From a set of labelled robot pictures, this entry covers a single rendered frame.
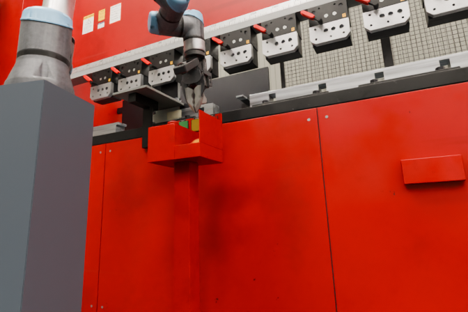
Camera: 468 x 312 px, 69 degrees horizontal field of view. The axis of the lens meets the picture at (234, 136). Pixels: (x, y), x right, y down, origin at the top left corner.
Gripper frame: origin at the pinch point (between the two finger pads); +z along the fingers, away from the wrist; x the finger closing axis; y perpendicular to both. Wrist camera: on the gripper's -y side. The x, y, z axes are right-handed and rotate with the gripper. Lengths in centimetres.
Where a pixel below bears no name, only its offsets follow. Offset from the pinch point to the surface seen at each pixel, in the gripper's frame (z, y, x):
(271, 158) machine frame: 18.0, 17.0, -19.8
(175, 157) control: 16.6, -6.6, 4.0
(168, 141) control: 11.1, -6.1, 6.9
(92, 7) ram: -83, 40, 88
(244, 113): 0.1, 18.8, -10.2
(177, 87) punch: -22, 36, 30
